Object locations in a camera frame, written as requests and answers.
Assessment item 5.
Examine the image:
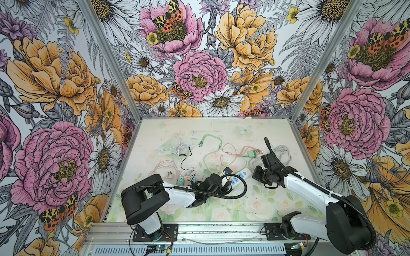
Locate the white blue power strip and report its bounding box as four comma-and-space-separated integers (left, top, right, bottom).
228, 167, 252, 189

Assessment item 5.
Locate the green charger plug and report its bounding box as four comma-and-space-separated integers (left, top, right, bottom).
246, 150, 258, 159

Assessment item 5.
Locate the black thin cable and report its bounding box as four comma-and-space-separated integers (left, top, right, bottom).
178, 145, 196, 179

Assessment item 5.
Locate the white lilac cable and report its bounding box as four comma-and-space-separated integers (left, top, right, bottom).
156, 135, 191, 157

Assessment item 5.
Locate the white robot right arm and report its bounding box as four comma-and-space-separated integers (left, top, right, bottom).
253, 153, 377, 255

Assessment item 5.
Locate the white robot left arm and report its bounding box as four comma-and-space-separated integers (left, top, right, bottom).
121, 174, 232, 241

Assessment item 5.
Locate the pink multi-head charging cable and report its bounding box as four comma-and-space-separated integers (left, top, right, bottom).
220, 143, 263, 161

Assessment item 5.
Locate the beige coiled cable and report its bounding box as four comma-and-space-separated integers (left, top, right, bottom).
148, 159, 180, 181

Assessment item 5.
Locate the green multi-head charging cable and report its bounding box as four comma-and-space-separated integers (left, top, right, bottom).
198, 134, 225, 175

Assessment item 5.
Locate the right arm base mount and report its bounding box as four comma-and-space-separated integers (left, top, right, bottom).
260, 223, 311, 241

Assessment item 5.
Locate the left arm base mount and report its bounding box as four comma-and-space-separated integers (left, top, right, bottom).
132, 224, 179, 242

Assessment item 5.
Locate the aluminium front rail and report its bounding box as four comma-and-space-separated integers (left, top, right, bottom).
80, 221, 340, 256

